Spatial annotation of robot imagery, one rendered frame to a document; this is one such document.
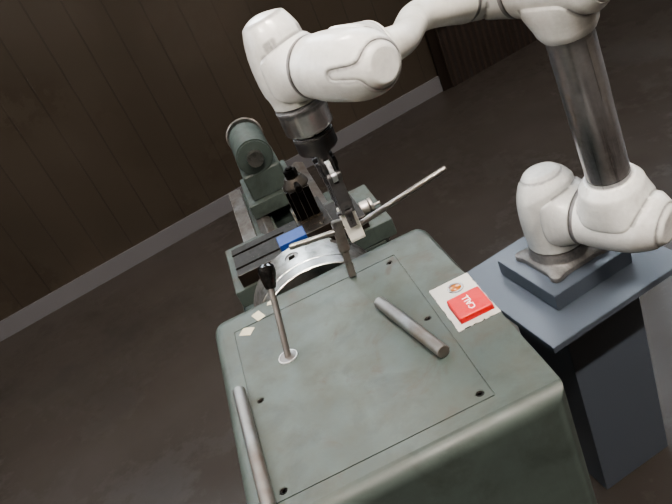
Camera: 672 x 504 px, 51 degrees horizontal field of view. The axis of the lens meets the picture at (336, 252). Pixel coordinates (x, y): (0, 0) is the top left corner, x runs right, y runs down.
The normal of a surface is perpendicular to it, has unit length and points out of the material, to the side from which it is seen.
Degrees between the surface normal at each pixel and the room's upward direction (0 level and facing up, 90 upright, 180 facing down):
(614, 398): 90
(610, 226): 91
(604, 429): 90
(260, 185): 90
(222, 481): 0
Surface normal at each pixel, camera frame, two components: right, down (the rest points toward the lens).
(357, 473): -0.36, -0.79
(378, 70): 0.55, 0.23
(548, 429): 0.25, 0.43
